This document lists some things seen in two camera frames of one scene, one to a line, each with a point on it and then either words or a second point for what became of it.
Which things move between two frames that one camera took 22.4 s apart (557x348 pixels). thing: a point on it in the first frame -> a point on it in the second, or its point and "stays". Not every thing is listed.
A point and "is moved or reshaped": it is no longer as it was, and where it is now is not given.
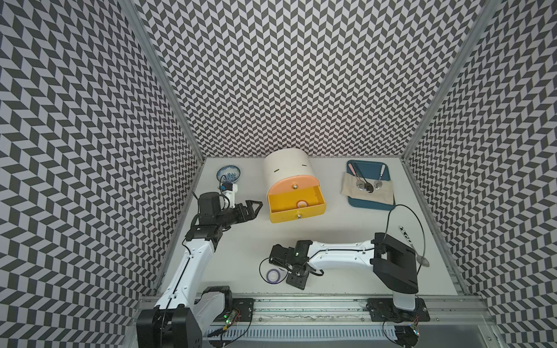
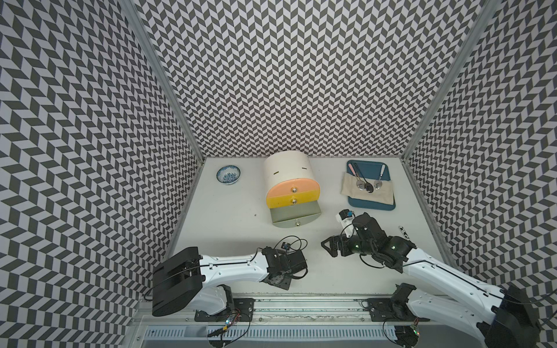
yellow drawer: [283, 206] is moved or reshaped
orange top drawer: [293, 183] stays
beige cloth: [384, 195] stays
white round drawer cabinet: [284, 163] stays
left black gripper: [250, 214] -> [286, 284]
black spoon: [368, 186] stays
